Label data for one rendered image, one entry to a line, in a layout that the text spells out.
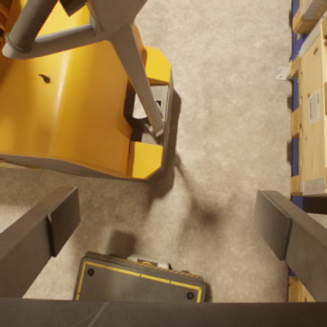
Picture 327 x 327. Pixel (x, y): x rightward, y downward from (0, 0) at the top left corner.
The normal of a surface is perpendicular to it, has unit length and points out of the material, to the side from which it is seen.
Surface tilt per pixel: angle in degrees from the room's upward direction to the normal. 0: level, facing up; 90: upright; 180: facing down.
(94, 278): 0
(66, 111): 45
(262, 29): 0
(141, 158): 22
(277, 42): 0
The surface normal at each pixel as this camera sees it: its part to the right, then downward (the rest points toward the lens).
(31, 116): -0.11, -0.17
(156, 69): 0.27, -0.12
